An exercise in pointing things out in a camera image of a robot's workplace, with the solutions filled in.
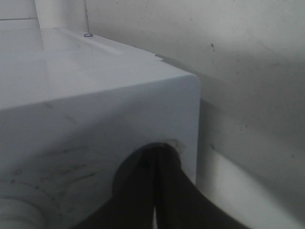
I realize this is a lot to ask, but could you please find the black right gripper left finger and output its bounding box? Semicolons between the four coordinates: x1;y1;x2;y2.
74;144;157;229

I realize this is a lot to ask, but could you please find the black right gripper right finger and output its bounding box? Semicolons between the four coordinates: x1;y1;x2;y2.
153;144;246;229

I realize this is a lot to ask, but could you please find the white microwave oven body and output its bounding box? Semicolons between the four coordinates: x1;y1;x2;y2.
0;28;200;229

